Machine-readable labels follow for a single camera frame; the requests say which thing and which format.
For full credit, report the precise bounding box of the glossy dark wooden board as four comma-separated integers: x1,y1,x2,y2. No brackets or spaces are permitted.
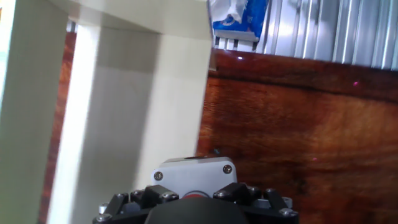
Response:
37,30,398,224

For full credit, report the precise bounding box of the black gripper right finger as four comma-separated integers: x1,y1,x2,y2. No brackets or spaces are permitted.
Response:
213,182,299,224

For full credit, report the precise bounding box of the grey red push-button box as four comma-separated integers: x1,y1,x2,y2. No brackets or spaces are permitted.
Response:
151,156,238,200

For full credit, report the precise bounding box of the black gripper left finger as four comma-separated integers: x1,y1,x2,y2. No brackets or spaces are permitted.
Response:
92,185,180,224

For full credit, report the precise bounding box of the cream wooden shelf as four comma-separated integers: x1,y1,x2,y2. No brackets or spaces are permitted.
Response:
0,0,218,224

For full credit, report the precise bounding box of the blue tissue pack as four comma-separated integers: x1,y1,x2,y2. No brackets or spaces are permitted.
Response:
208,0,270,43

